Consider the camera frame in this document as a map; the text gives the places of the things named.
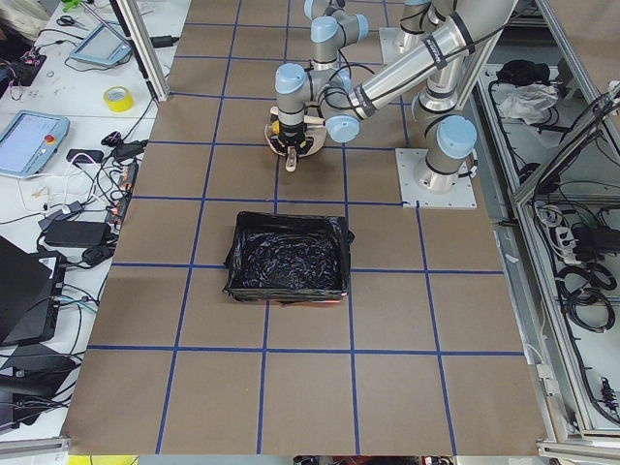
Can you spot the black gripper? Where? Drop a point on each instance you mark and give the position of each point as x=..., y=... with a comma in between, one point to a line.
x=291, y=131

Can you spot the white plastic dustpan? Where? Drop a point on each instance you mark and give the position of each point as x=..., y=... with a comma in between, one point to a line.
x=316, y=129

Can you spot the white hand brush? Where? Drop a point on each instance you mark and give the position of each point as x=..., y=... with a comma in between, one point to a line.
x=291, y=159

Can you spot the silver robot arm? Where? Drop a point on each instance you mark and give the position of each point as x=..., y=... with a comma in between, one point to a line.
x=321, y=103
x=332, y=28

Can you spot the black lined trash bin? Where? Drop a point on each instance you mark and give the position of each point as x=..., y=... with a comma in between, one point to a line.
x=289, y=258

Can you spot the yellow tape roll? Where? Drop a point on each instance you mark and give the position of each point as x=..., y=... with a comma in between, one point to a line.
x=118, y=99

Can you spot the blue teach pendant far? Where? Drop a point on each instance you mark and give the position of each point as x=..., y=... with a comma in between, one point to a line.
x=103, y=46

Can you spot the blue teach pendant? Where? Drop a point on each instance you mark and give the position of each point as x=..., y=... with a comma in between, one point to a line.
x=103, y=46
x=29, y=141

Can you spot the black power brick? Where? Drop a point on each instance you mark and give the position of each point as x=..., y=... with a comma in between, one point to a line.
x=77, y=234

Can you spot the crumpled white cloth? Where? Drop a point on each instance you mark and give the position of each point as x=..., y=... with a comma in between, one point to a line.
x=531, y=103

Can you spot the black scissors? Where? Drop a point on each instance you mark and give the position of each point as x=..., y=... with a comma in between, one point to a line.
x=69, y=21

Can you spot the blue teach pendant near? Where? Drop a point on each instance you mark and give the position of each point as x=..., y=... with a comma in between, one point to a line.
x=29, y=141

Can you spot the black laptop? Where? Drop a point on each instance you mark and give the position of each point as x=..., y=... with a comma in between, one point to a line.
x=30, y=284

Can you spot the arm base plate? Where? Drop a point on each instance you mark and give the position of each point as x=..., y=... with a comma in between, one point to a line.
x=424, y=188
x=394, y=43

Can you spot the aluminium frame post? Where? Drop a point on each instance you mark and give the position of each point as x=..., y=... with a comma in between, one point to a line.
x=128, y=15

